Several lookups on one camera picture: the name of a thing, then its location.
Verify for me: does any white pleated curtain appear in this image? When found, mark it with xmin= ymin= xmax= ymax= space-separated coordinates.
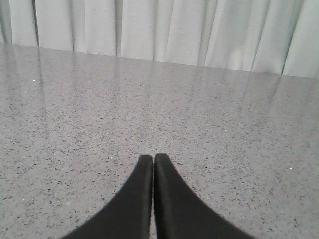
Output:
xmin=0 ymin=0 xmax=319 ymax=78

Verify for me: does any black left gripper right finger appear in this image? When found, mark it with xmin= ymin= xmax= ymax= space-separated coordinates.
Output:
xmin=154 ymin=153 xmax=251 ymax=239

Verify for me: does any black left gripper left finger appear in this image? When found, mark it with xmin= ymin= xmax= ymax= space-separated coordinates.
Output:
xmin=64 ymin=155 xmax=153 ymax=239

